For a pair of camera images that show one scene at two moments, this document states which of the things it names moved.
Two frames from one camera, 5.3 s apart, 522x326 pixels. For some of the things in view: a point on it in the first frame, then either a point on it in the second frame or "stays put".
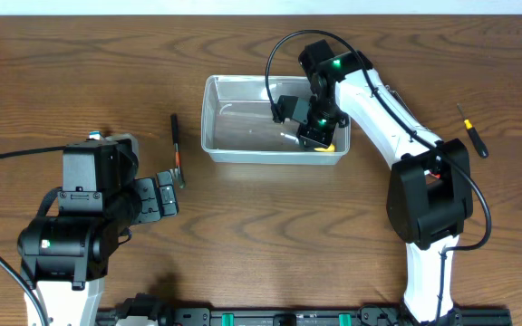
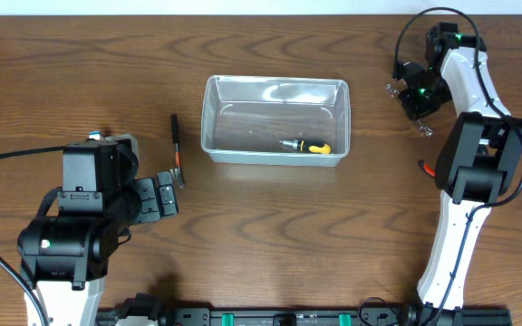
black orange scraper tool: [177, 169] stays put
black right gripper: [321, 139] → [415, 110]
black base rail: [152, 310] stays put
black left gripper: [150, 200] stays put
